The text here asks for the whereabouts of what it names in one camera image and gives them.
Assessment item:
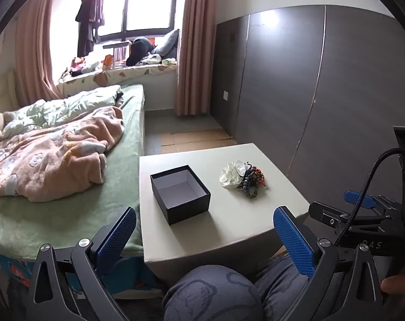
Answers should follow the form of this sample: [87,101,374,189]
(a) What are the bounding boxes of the patterned window seat cushion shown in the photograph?
[57,63,178,97]

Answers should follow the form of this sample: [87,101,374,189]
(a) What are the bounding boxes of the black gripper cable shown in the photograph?
[333,148,405,246]

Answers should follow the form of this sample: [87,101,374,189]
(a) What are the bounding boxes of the black jewelry box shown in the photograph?
[150,165,211,226]

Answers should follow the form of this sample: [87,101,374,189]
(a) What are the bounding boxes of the dark framed window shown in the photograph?
[55,0,184,42]

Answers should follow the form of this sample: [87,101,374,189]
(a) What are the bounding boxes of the grey pillow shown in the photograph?
[152,28,180,59]

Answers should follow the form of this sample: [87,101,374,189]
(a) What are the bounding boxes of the black bag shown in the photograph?
[126,37,154,67]

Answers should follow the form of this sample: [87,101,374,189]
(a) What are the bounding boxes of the multicoloured beaded bracelet bundle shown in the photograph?
[237,165,266,198]

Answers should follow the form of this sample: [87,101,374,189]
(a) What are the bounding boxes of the colourful clothes pile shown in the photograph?
[62,57,103,77]

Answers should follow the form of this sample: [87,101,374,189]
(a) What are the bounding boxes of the bed with green sheet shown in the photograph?
[0,83,146,261]

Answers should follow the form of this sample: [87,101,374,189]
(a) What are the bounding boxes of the small pink folding table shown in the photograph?
[103,41,131,69]

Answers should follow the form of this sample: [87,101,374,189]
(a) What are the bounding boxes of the pink fleece blanket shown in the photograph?
[0,106,124,203]

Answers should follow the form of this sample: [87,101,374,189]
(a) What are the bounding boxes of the flattened cardboard sheet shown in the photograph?
[160,128,236,154]

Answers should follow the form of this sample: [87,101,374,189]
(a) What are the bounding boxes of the pink curtain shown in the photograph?
[15,0,63,102]
[174,0,219,116]

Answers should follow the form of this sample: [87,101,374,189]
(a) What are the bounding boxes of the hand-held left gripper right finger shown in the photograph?
[272,206,384,321]

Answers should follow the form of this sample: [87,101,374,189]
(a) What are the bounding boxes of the grey wardrobe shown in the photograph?
[211,5,405,208]

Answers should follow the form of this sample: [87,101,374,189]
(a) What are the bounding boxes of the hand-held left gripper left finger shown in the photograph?
[28,206,138,321]

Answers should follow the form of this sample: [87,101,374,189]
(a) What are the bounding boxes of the person's right hand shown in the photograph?
[380,267,405,296]

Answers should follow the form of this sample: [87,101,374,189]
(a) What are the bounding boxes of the person's grey trouser leg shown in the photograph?
[162,265,265,321]
[254,247,312,321]

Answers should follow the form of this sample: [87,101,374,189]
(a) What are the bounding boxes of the white square table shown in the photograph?
[139,143,311,283]

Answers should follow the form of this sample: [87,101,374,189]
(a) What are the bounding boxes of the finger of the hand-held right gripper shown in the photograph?
[344,190,404,215]
[308,201,404,238]

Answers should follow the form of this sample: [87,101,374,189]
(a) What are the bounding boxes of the hanging dark clothes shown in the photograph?
[76,0,105,57]

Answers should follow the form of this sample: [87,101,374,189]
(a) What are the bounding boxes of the light green duvet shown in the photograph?
[2,85,124,137]

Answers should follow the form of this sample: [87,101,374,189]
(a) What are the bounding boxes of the white plastic bag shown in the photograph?
[220,161,247,189]

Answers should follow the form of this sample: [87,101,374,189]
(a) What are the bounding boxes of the blue printed bed sheet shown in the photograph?
[0,247,163,300]

